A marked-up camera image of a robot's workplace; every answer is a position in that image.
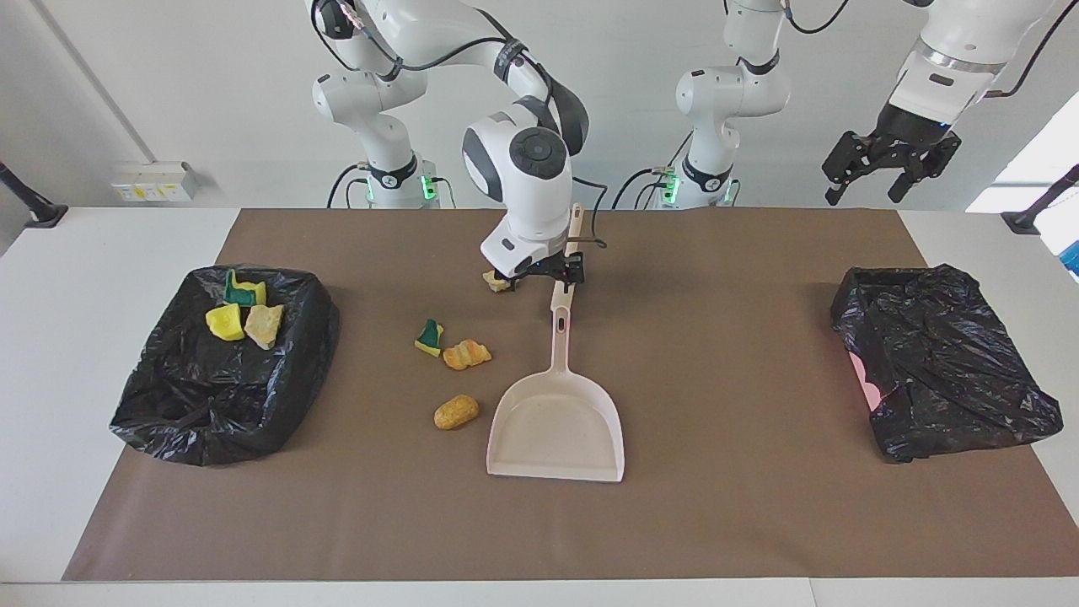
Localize yellow sponge piece green backed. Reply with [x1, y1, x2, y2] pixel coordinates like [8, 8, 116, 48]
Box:
[223, 268, 268, 308]

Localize black clamp stand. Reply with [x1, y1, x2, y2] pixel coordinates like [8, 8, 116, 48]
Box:
[1001, 164, 1079, 235]
[0, 162, 68, 229]

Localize black plastic trash bag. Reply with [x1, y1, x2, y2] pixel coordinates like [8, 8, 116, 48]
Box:
[830, 264, 1065, 463]
[110, 264, 341, 467]

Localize tan sponge lump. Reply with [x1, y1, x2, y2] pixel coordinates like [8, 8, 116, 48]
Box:
[244, 303, 286, 350]

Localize orange striped sponge scrap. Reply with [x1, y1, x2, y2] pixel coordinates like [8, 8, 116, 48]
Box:
[443, 339, 492, 372]

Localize pink plastic bin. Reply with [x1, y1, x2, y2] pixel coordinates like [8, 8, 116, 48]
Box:
[847, 352, 883, 412]

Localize beige hand brush black bristles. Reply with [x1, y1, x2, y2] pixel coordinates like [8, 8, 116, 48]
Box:
[552, 202, 587, 311]

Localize brown oval bread-like sponge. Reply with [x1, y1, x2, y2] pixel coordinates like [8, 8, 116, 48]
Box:
[433, 395, 480, 431]

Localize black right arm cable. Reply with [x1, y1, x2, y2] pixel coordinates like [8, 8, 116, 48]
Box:
[310, 0, 609, 250]

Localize beige plastic dustpan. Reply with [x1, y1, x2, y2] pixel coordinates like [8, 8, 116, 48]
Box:
[486, 305, 625, 483]

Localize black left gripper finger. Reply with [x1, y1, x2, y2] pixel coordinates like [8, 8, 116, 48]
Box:
[824, 132, 878, 207]
[887, 134, 964, 204]

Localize white wall outlet box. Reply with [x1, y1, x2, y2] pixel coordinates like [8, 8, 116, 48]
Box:
[111, 162, 200, 203]

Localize brown table mat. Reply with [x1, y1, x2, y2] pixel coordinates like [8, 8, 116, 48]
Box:
[63, 208, 1079, 583]

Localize white wall conduit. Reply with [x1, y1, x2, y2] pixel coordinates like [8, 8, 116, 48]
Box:
[34, 0, 159, 164]

